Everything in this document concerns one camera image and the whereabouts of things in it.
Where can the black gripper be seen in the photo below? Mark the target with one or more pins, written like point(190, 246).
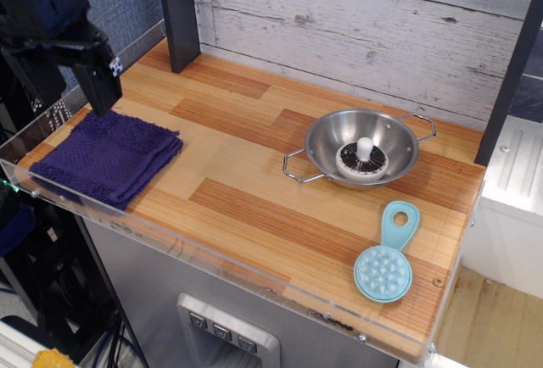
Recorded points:
point(37, 35)

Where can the purple cloth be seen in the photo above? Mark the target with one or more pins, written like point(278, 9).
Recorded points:
point(111, 158)

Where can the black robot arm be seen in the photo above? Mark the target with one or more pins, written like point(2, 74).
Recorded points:
point(39, 37)

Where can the black milk crate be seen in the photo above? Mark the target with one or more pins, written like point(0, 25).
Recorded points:
point(19, 107)

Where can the clear acrylic table guard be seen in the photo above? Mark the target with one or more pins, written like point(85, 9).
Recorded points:
point(243, 200)

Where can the silver dispenser panel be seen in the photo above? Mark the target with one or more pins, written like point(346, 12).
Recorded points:
point(216, 338)

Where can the white toy mushroom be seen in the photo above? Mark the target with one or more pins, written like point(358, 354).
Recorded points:
point(362, 161)

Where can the light blue scrubber brush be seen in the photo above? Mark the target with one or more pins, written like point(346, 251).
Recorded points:
point(382, 273)

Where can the white cabinet at right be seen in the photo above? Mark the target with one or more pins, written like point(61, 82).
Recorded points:
point(503, 241)

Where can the dark grey left post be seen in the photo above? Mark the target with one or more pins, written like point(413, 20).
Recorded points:
point(182, 32)

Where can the dark grey post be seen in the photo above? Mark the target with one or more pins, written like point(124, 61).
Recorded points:
point(182, 32)
point(515, 68)

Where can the steel bowl with handles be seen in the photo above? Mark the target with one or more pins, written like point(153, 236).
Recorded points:
point(399, 137)

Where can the dark grey right post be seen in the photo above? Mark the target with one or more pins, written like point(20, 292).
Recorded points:
point(515, 68)

